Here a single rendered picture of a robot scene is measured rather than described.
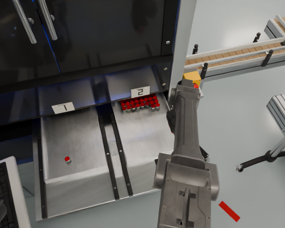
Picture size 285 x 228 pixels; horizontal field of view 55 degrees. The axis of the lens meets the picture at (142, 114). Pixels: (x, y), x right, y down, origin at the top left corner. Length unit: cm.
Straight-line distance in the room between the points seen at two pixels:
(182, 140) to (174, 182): 13
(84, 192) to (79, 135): 26
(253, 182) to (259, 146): 32
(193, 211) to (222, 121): 201
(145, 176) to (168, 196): 73
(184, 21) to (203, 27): 219
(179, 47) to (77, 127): 59
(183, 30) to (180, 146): 58
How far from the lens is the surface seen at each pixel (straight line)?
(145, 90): 121
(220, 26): 326
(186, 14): 99
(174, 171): 47
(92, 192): 117
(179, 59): 113
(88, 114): 133
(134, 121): 129
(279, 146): 208
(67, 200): 118
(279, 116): 196
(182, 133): 57
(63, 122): 134
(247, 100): 262
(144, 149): 122
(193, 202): 45
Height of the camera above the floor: 198
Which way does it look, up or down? 57 degrees down
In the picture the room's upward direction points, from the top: straight up
